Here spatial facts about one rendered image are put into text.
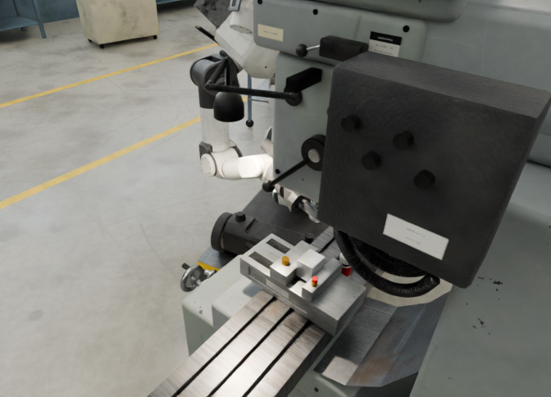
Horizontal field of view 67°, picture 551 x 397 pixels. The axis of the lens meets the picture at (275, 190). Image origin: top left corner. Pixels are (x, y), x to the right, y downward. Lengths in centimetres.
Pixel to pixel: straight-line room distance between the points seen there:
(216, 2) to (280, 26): 62
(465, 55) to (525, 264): 30
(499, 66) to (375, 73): 27
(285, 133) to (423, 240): 48
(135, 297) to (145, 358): 41
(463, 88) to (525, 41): 24
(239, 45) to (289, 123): 49
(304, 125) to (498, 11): 39
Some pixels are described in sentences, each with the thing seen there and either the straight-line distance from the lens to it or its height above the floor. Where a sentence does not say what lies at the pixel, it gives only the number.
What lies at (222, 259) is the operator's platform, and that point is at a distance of 212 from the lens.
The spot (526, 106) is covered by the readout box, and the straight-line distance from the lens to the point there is 42.
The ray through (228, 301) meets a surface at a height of 84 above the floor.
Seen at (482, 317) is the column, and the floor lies 136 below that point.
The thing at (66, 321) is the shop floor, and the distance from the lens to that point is 257.
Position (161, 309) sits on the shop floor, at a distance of 247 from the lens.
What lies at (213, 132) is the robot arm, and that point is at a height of 125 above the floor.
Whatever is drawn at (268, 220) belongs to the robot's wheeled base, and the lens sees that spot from 208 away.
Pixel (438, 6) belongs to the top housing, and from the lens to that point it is 66.
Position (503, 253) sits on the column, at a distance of 65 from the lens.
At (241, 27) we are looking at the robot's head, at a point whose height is 158.
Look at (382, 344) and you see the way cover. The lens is 123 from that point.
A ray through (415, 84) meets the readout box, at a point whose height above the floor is 172.
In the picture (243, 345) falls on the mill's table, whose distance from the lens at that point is 115.
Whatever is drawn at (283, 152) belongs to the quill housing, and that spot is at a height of 141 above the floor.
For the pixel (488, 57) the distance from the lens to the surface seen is 67.
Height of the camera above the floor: 186
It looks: 34 degrees down
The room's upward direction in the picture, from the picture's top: 2 degrees clockwise
